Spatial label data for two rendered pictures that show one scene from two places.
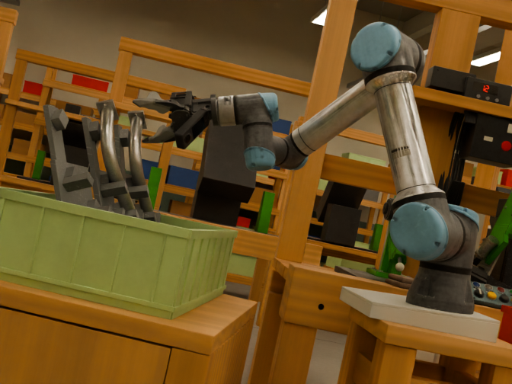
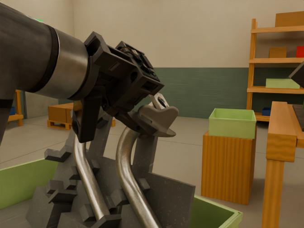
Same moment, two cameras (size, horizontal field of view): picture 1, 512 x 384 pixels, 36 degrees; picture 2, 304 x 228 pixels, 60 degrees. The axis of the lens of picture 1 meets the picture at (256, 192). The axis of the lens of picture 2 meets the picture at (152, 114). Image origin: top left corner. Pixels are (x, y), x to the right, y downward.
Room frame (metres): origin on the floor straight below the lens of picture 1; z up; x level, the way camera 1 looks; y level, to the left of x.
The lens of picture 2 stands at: (2.23, -0.07, 1.25)
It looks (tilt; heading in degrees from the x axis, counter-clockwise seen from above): 10 degrees down; 125
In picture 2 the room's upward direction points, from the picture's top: straight up
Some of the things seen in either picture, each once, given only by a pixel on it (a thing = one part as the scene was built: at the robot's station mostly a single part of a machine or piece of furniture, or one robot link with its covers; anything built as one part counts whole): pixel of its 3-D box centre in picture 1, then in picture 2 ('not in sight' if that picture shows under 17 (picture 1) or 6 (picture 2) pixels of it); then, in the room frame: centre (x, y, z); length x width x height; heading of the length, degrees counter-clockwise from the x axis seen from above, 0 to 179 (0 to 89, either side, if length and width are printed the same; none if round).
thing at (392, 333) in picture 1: (433, 334); not in sight; (1.77, -0.46, 0.83); 0.32 x 0.32 x 0.04; 6
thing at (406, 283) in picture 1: (404, 282); not in sight; (2.15, -0.45, 0.91); 0.10 x 0.08 x 0.03; 13
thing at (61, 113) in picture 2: not in sight; (81, 116); (-2.21, 3.58, 0.22); 1.20 x 0.81 x 0.44; 5
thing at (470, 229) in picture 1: (449, 235); not in sight; (1.76, -0.45, 1.06); 0.13 x 0.12 x 0.14; 144
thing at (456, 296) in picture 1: (442, 286); not in sight; (1.77, -0.46, 0.94); 0.15 x 0.15 x 0.10
